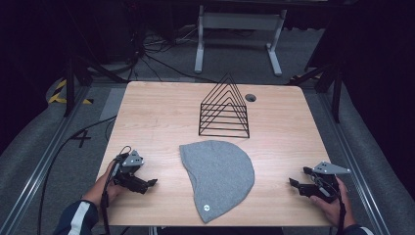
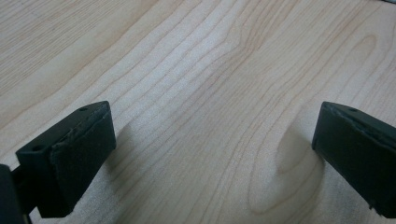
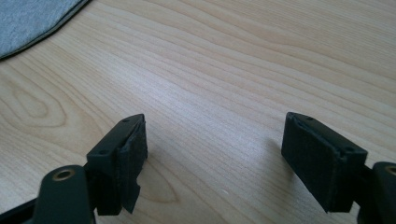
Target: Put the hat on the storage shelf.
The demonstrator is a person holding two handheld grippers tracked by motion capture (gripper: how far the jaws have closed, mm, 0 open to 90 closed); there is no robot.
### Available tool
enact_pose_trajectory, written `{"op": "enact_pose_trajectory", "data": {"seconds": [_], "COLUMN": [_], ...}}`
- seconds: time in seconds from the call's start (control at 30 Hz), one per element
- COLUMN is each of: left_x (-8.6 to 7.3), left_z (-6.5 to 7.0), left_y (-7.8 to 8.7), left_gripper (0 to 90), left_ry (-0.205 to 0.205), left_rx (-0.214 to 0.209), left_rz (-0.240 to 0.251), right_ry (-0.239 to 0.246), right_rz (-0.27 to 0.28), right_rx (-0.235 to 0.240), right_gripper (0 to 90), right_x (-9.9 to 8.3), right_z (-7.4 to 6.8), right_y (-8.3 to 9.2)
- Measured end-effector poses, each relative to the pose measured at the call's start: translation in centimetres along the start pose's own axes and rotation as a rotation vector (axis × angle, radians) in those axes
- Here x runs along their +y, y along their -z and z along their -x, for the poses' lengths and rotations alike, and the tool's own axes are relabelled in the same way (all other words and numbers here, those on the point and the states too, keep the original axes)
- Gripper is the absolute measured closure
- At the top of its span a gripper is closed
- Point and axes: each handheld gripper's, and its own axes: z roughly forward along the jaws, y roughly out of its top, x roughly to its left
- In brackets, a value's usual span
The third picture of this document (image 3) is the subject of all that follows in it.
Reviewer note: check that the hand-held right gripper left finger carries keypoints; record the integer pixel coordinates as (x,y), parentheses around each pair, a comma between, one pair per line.
(118,161)

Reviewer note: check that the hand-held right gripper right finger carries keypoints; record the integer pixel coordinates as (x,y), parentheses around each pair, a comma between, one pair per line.
(320,165)

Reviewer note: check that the grey cloth with dark hem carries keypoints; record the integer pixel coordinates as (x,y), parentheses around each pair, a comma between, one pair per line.
(28,21)

